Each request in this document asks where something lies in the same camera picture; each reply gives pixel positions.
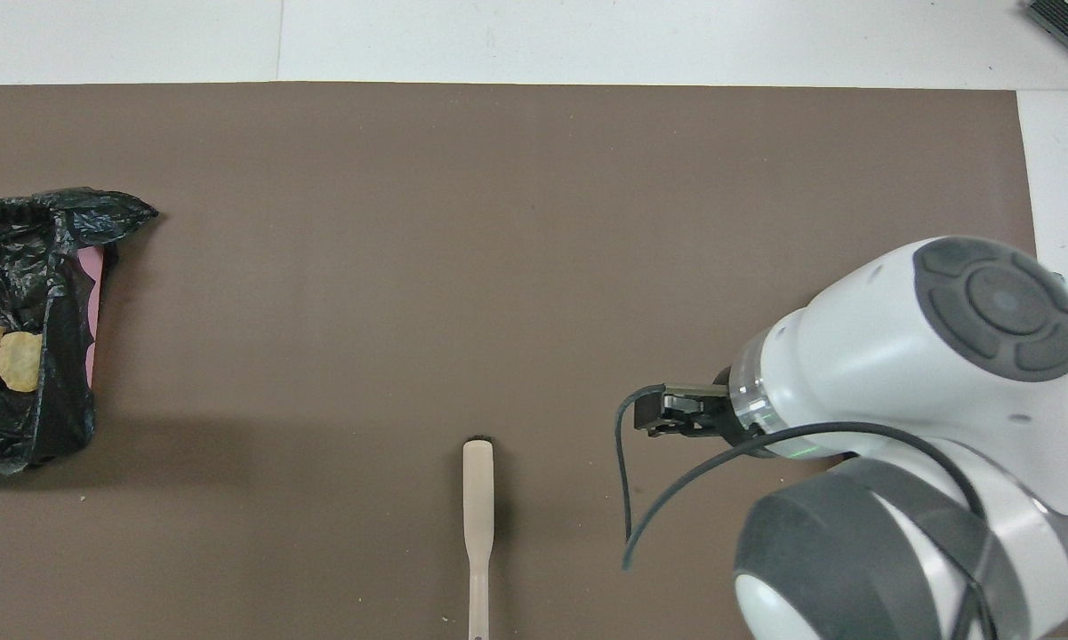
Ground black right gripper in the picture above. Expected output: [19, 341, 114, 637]
[633, 380, 770, 459]

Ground beige hand brush black bristles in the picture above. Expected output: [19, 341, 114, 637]
[462, 436, 496, 640]

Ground pale toy dumpling piece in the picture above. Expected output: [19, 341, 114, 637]
[0, 331, 44, 394]

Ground pink plastic bin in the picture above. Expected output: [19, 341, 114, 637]
[78, 246, 106, 390]

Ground black trash bag over pink bin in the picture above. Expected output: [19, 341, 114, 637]
[0, 187, 158, 476]

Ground brown table mat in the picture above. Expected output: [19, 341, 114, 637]
[0, 83, 1068, 640]

